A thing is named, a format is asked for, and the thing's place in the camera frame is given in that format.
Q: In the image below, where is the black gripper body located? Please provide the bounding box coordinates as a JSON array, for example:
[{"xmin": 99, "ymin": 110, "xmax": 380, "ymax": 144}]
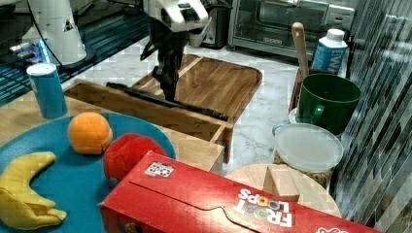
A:
[{"xmin": 140, "ymin": 20, "xmax": 189, "ymax": 82}]

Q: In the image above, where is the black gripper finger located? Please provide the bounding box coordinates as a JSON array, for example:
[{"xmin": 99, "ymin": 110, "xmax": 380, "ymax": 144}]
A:
[{"xmin": 160, "ymin": 76, "xmax": 179, "ymax": 101}]

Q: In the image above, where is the wooden drawer with black handle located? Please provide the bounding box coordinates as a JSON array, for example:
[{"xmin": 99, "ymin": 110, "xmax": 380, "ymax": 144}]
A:
[{"xmin": 64, "ymin": 80, "xmax": 231, "ymax": 163}]

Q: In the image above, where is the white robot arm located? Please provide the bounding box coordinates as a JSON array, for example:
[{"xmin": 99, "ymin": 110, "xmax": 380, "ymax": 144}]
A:
[{"xmin": 109, "ymin": 0, "xmax": 232, "ymax": 101}]

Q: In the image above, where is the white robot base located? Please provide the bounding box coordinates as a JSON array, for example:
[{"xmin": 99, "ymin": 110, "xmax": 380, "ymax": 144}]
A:
[{"xmin": 9, "ymin": 0, "xmax": 95, "ymax": 70}]

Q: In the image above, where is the wooden cutting board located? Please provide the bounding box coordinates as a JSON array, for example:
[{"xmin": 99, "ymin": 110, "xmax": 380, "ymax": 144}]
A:
[{"xmin": 132, "ymin": 53, "xmax": 263, "ymax": 124}]

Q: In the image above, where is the red plush apple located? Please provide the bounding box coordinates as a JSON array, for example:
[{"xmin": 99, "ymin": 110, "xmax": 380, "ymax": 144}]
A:
[{"xmin": 103, "ymin": 133, "xmax": 167, "ymax": 186}]

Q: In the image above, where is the orange plush fruit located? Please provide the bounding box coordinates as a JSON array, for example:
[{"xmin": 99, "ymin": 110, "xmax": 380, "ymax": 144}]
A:
[{"xmin": 67, "ymin": 112, "xmax": 113, "ymax": 154}]

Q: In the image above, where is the silver toaster oven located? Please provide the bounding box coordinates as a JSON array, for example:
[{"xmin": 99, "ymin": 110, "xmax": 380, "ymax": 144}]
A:
[{"xmin": 227, "ymin": 0, "xmax": 356, "ymax": 57}]

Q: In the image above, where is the red Froot Loops box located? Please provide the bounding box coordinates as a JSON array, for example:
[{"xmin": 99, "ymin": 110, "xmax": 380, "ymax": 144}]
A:
[{"xmin": 100, "ymin": 151, "xmax": 382, "ymax": 233}]

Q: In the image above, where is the blue shaker can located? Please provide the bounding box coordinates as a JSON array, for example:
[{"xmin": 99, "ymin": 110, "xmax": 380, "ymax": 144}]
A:
[{"xmin": 26, "ymin": 63, "xmax": 67, "ymax": 119}]

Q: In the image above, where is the wooden spoon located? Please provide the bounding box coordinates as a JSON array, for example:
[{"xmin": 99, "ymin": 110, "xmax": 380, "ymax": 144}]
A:
[{"xmin": 292, "ymin": 22, "xmax": 309, "ymax": 78}]

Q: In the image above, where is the teal plate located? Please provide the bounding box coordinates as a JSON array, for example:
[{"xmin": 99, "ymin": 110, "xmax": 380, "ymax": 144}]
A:
[{"xmin": 0, "ymin": 112, "xmax": 177, "ymax": 233}]

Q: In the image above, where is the glass jar wooden lid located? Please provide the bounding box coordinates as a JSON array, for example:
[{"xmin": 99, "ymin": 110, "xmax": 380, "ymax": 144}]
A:
[{"xmin": 226, "ymin": 164, "xmax": 341, "ymax": 217}]

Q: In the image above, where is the green mug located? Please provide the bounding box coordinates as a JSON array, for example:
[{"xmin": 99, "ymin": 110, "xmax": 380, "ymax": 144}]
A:
[{"xmin": 296, "ymin": 74, "xmax": 361, "ymax": 135}]

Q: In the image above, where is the glass jar plastic lid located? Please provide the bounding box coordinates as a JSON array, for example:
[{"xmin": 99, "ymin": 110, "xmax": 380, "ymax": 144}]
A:
[{"xmin": 272, "ymin": 123, "xmax": 343, "ymax": 188}]

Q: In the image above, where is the blue white bottle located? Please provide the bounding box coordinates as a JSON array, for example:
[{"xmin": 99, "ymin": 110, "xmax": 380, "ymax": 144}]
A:
[{"xmin": 312, "ymin": 28, "xmax": 348, "ymax": 74}]

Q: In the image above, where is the yellow plush banana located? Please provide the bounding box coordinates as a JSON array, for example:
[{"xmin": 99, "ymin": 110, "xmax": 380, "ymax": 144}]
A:
[{"xmin": 0, "ymin": 151, "xmax": 67, "ymax": 230}]

